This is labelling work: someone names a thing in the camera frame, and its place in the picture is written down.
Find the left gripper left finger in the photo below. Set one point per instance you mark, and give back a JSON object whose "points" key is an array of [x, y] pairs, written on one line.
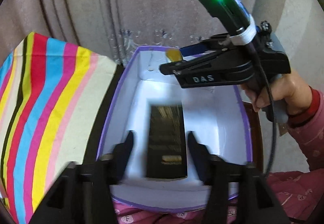
{"points": [[110, 168]]}

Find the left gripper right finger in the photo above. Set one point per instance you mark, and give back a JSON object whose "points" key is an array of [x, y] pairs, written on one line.
{"points": [[211, 169]]}

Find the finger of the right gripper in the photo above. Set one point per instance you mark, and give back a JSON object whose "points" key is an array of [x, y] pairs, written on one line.
{"points": [[214, 43], [229, 60]]}

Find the black gold box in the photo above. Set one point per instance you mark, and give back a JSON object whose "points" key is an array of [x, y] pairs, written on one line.
{"points": [[166, 150]]}

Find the person right hand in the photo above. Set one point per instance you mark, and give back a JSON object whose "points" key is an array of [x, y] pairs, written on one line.
{"points": [[290, 87]]}

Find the black tracker with green light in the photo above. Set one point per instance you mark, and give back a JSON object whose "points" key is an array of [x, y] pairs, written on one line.
{"points": [[235, 18]]}

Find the purple-rimmed white storage box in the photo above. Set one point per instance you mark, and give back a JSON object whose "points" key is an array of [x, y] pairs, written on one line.
{"points": [[215, 115]]}

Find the striped colourful bed cloth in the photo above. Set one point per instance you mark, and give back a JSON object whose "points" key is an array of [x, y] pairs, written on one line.
{"points": [[51, 93]]}

